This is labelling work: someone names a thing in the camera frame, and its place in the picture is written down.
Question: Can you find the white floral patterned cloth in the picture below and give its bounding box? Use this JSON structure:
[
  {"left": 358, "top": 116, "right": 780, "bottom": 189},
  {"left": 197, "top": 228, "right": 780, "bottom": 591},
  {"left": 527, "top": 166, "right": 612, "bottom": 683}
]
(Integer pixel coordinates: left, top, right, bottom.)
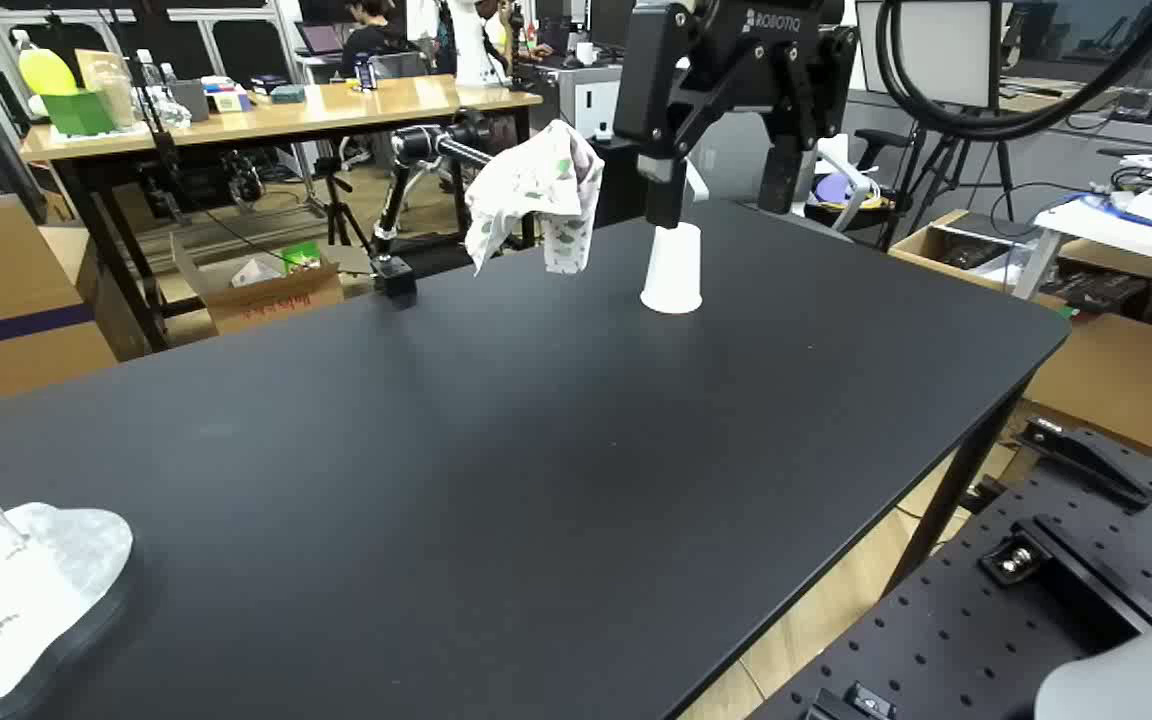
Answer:
[{"left": 464, "top": 119, "right": 603, "bottom": 276}]

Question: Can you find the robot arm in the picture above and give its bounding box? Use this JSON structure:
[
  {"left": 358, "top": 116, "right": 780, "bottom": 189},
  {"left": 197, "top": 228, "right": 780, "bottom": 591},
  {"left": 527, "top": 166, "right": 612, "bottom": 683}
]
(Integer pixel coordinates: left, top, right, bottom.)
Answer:
[{"left": 612, "top": 0, "right": 860, "bottom": 228}]

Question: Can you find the white paper cup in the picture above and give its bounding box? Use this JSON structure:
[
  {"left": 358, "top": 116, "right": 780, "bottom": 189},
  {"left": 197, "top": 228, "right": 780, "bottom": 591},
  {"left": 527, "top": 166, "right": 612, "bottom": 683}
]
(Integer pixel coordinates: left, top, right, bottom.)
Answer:
[{"left": 642, "top": 224, "right": 705, "bottom": 314}]

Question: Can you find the wooden background desk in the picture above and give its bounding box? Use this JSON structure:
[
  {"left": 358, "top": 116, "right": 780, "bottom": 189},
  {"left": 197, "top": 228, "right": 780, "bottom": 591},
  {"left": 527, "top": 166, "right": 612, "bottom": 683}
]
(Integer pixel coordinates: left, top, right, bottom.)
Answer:
[{"left": 22, "top": 75, "right": 541, "bottom": 353}]

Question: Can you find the open cardboard box floor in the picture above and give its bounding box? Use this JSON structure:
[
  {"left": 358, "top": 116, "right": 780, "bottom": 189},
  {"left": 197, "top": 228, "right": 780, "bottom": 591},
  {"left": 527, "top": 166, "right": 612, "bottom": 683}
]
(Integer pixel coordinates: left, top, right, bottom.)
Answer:
[{"left": 174, "top": 244, "right": 345, "bottom": 334}]

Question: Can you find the black tripod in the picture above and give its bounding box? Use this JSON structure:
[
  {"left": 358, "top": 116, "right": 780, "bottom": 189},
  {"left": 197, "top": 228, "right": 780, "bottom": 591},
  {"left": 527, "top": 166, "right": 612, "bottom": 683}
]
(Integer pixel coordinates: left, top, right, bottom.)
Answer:
[{"left": 886, "top": 124, "right": 1018, "bottom": 244}]

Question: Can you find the black perforated breadboard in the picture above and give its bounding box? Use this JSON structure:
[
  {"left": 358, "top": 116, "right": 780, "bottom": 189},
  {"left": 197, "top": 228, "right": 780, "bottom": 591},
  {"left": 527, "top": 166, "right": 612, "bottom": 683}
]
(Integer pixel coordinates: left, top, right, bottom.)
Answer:
[{"left": 758, "top": 427, "right": 1152, "bottom": 720}]

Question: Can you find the large cardboard box left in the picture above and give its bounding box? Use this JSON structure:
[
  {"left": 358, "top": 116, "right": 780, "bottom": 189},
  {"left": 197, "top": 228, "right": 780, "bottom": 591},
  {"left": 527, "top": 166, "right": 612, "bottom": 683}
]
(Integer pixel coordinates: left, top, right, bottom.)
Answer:
[{"left": 0, "top": 194, "right": 116, "bottom": 400}]

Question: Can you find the cardboard box right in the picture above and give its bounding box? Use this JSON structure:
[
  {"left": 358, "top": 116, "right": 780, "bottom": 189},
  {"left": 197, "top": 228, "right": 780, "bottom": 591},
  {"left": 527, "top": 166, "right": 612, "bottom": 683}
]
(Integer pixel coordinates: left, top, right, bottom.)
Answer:
[{"left": 1023, "top": 314, "right": 1152, "bottom": 447}]

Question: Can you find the white side table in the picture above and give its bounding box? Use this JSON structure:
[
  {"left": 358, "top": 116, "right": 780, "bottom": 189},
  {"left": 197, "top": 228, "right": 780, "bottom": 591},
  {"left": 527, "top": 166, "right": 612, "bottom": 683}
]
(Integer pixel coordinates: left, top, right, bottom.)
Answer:
[{"left": 1011, "top": 151, "right": 1152, "bottom": 301}]

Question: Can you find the white grey plate object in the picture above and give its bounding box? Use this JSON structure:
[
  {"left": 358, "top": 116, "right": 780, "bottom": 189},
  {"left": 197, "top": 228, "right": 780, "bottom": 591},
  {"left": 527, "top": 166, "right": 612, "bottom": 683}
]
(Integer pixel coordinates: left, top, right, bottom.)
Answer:
[{"left": 0, "top": 501, "right": 137, "bottom": 700}]

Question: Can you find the yellow green bottle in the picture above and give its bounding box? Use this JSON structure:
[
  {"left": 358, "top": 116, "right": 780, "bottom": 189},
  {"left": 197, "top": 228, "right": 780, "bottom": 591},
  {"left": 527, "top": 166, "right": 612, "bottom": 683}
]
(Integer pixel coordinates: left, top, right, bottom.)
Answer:
[{"left": 11, "top": 26, "right": 80, "bottom": 96}]

